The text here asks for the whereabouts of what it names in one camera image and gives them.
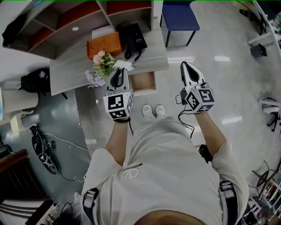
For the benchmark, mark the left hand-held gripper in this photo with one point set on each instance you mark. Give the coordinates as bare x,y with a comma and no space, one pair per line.
116,103

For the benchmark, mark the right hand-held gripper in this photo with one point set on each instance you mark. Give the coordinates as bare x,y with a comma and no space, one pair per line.
205,99

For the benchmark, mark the white cloth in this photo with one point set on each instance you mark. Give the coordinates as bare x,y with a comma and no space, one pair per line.
124,64

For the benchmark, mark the wooden desk drawer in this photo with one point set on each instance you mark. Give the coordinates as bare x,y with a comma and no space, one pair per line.
142,82

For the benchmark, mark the person's right forearm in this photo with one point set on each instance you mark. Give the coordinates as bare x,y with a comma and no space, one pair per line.
210,134

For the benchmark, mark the person's left forearm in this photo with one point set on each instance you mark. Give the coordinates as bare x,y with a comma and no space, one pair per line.
117,142

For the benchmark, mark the artificial flower bouquet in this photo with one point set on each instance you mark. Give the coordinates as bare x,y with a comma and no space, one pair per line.
102,66

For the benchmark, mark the person's left white shoe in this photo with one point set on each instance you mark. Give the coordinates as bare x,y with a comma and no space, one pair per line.
147,109

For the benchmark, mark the person's white shoe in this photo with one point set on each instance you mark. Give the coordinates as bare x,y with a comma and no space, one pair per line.
147,109
160,110

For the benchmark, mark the orange box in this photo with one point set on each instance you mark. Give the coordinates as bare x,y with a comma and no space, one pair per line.
103,45

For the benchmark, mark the person's right white shoe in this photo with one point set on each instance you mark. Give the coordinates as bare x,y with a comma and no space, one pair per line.
160,110

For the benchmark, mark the black telephone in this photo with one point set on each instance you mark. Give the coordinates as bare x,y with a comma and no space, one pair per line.
134,37

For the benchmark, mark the grey wooden desk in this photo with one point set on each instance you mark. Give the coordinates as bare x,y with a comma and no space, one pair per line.
70,72

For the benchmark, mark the light trousers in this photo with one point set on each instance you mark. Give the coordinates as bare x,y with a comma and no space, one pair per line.
160,124

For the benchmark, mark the blue chair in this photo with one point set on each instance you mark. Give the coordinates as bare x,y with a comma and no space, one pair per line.
180,17

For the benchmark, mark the small black box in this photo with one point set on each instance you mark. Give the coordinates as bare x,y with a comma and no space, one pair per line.
258,50

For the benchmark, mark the grey bookshelf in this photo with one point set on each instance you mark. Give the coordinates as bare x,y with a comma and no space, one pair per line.
72,24

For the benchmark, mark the black waist pouch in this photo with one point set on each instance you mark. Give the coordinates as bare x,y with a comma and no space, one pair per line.
206,153

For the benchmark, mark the black backpack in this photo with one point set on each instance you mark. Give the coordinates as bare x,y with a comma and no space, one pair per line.
36,81

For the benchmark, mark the white round device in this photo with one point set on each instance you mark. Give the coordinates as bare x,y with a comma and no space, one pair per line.
271,106

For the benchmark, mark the long white desk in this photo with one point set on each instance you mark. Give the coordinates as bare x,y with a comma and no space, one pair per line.
272,24

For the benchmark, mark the white cylindrical bin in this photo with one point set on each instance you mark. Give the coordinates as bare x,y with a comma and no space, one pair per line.
19,100

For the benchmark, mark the white t-shirt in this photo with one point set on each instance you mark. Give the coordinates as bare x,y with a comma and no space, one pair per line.
166,175

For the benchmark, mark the black flat bag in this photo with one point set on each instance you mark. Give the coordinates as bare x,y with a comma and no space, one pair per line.
14,28

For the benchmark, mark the black folding stand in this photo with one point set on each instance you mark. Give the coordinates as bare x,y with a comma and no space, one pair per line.
264,178

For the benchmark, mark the person's neck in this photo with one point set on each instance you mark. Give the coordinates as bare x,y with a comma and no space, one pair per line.
171,219

